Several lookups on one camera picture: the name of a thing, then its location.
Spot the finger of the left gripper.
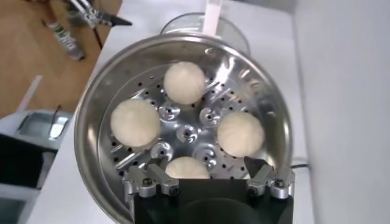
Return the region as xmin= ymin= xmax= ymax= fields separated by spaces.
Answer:
xmin=67 ymin=0 xmax=133 ymax=29

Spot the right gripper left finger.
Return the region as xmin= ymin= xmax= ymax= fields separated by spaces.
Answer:
xmin=122 ymin=163 xmax=180 ymax=199

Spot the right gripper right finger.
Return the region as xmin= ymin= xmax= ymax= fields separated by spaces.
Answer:
xmin=243 ymin=156 xmax=296 ymax=200

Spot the white steamed baozi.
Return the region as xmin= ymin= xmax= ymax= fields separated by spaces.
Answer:
xmin=165 ymin=156 xmax=211 ymax=180
xmin=163 ymin=61 xmax=207 ymax=106
xmin=110 ymin=99 xmax=161 ymax=149
xmin=216 ymin=111 xmax=265 ymax=158

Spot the stainless steel steamer basket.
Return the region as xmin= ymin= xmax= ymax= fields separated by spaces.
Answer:
xmin=74 ymin=32 xmax=293 ymax=224

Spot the grey tube with green label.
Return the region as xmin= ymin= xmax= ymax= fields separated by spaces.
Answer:
xmin=45 ymin=21 xmax=86 ymax=61

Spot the white table foot bar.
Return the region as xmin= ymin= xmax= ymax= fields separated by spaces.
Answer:
xmin=16 ymin=74 xmax=43 ymax=113

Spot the white black robot torso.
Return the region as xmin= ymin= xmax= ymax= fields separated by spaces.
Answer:
xmin=0 ymin=109 xmax=74 ymax=224

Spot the grey pot power cord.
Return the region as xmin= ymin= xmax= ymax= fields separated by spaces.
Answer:
xmin=291 ymin=156 xmax=309 ymax=170

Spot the glass lid with white handle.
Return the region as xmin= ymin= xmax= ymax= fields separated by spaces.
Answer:
xmin=160 ymin=0 xmax=251 ymax=57

